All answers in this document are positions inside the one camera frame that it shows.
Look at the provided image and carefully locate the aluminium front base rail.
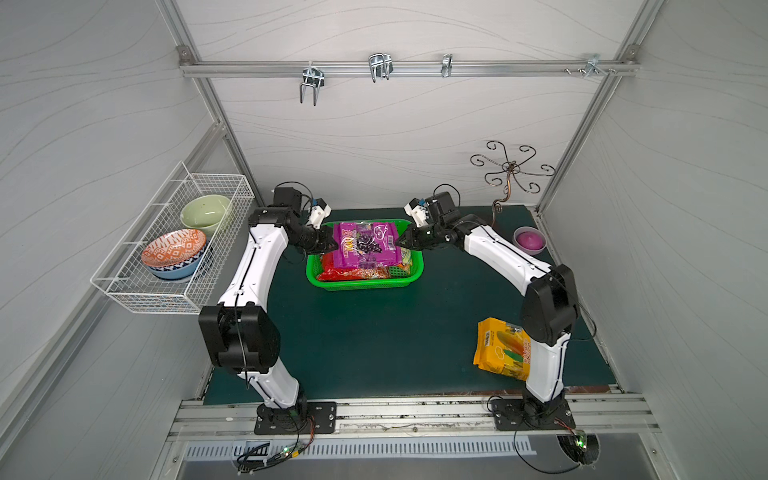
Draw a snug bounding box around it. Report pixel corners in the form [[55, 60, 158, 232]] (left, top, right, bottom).
[[167, 393, 661, 441]]

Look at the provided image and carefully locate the red Konfety candy bag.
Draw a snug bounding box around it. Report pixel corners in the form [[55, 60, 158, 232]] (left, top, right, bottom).
[[317, 253, 390, 282]]

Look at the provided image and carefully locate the light green bowl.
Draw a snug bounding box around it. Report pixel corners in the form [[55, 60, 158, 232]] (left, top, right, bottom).
[[180, 194, 233, 240]]

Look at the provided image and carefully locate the blue bowl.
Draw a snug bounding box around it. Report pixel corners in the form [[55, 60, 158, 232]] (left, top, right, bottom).
[[146, 256, 202, 281]]

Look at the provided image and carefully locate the green Fox's candy bag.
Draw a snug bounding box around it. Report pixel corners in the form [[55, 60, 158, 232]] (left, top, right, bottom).
[[393, 247, 413, 278]]

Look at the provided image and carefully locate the yellow corn candy bag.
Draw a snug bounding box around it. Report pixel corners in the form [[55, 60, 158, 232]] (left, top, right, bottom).
[[473, 318, 531, 381]]

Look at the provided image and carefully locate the black metal jewelry stand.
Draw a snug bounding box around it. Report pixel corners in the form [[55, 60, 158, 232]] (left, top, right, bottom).
[[469, 140, 557, 226]]

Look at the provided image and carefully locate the round black floor port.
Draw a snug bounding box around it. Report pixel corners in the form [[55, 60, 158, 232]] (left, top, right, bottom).
[[557, 434, 601, 466]]

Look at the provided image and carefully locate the green plastic basket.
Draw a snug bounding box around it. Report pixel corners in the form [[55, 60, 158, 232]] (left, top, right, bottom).
[[306, 219, 424, 291]]

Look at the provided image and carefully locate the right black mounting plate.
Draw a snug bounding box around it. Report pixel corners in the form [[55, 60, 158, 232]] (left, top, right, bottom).
[[486, 391, 577, 432]]

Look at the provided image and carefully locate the double prong metal hook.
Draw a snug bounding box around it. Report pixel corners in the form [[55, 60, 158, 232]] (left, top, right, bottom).
[[299, 65, 325, 106]]

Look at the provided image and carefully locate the aluminium wall rail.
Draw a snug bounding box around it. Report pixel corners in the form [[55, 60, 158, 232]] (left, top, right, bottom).
[[176, 45, 641, 81]]

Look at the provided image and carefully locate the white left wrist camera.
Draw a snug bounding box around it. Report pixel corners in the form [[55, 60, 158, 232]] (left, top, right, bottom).
[[307, 198, 332, 230]]

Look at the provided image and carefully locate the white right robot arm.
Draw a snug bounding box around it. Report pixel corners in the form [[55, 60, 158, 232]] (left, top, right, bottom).
[[396, 192, 579, 405]]

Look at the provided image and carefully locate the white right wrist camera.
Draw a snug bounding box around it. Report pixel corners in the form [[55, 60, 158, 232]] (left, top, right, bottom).
[[404, 198, 429, 228]]

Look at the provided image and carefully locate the white wire wall basket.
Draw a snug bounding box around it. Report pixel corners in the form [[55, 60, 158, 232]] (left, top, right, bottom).
[[91, 163, 254, 315]]

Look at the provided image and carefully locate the orange patterned bowl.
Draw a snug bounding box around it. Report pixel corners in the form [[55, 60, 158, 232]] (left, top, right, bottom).
[[140, 229, 207, 268]]

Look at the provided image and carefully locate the looped metal hook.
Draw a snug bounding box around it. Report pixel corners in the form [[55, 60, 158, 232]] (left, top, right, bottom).
[[368, 53, 394, 83]]

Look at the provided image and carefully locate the purple grape candy bag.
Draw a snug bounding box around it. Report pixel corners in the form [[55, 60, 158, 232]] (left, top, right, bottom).
[[332, 221, 402, 269]]

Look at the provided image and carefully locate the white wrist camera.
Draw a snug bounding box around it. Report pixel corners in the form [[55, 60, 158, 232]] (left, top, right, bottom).
[[307, 198, 332, 230], [404, 198, 429, 228]]

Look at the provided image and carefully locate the grey bowl purple inside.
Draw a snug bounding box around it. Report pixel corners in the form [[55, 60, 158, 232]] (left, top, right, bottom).
[[513, 226, 547, 256]]

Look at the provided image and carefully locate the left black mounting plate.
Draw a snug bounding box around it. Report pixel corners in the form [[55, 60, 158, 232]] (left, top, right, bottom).
[[254, 401, 337, 436]]

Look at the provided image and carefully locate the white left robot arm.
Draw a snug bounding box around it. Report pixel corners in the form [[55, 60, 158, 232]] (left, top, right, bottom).
[[198, 181, 339, 410]]

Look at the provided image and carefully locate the white vented strip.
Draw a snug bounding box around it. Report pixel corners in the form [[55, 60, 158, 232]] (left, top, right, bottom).
[[184, 435, 537, 462]]

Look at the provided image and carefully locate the left cable bundle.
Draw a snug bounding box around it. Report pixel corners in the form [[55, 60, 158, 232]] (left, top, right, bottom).
[[235, 413, 317, 475]]

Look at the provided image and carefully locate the right black cable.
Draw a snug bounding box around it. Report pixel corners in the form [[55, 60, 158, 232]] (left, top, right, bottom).
[[509, 428, 583, 475]]

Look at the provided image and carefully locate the black mounting plate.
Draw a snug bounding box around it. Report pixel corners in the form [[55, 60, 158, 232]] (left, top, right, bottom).
[[254, 401, 337, 436], [486, 391, 577, 432]]

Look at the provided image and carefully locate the small metal hook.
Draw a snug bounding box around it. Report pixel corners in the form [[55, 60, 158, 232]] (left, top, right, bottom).
[[440, 54, 453, 78]]

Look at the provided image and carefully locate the right metal peg hook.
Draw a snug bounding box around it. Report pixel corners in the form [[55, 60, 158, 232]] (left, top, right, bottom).
[[563, 54, 618, 79]]

